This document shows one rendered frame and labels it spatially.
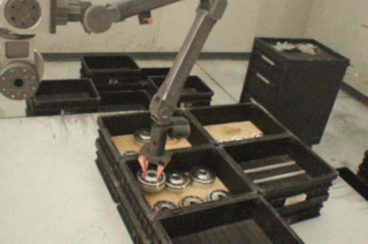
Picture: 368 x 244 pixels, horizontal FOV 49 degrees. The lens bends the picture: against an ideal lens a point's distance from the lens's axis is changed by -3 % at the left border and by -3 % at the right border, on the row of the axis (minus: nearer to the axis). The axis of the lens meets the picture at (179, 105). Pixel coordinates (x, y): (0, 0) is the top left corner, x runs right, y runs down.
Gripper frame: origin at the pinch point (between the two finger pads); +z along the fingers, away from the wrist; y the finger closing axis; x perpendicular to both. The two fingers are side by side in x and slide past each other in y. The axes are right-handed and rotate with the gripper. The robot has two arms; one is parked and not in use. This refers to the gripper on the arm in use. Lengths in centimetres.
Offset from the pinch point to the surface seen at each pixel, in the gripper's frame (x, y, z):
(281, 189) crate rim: -12.6, -44.1, -2.8
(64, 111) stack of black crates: -77, 84, 40
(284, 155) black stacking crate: -52, -44, 6
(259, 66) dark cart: -191, -12, 19
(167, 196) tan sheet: 0.2, -7.1, 7.3
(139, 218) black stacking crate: 15.0, -3.0, 7.5
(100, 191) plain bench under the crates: -4.1, 21.0, 20.8
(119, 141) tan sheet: -22.2, 23.1, 7.7
